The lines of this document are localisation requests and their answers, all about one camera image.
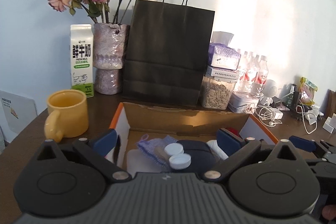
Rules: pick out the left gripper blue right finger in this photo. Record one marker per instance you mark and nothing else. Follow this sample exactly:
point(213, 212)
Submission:
point(228, 142)

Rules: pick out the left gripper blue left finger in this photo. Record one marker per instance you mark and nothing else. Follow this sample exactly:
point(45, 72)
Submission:
point(104, 143)

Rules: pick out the clear jar of seeds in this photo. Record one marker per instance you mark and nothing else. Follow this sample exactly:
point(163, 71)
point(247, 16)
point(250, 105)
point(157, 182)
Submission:
point(216, 94)

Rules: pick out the purple tissue pack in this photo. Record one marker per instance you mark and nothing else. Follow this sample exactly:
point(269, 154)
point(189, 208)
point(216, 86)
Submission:
point(220, 55)

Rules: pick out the white green milk carton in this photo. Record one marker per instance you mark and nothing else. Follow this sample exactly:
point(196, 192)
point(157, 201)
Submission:
point(81, 57)

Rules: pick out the round white tin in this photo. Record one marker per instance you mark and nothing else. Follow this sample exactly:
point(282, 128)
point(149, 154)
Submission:
point(242, 102)

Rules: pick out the white leaflet by wall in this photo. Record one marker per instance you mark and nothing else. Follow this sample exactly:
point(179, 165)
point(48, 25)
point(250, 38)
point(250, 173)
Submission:
point(19, 111)

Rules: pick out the purple textured vase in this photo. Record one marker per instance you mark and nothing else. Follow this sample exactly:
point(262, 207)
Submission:
point(109, 48)

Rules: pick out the white round cap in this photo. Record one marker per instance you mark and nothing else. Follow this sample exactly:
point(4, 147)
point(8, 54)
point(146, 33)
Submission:
point(180, 161)
point(173, 149)

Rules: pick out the red cardboard box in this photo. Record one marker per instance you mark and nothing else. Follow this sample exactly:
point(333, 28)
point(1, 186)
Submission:
point(134, 123)

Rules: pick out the yellow ceramic mug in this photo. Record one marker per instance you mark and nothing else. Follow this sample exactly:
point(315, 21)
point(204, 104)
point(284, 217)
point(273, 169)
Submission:
point(68, 115)

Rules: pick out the black paper shopping bag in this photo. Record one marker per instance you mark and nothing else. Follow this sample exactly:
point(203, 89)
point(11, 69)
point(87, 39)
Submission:
point(167, 52)

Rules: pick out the colourful snack packet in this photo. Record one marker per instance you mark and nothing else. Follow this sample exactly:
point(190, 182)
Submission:
point(307, 90)

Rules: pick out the white flat box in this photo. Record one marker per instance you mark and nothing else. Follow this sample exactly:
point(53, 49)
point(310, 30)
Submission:
point(222, 73)

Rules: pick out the person's left hand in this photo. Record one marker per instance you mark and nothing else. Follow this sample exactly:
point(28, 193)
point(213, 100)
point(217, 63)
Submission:
point(329, 212)

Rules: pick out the dark navy pouch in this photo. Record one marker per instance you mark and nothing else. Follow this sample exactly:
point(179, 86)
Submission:
point(202, 158)

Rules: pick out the small white fan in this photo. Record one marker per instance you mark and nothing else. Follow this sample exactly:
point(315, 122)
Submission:
point(268, 92)

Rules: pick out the pack of water bottles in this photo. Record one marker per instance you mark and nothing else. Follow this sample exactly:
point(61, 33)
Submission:
point(253, 72)

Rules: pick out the white plastic bag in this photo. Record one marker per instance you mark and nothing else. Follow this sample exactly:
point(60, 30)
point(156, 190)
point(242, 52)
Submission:
point(218, 153)

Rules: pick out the red fabric rose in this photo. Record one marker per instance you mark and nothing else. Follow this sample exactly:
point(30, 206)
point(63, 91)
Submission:
point(233, 130)

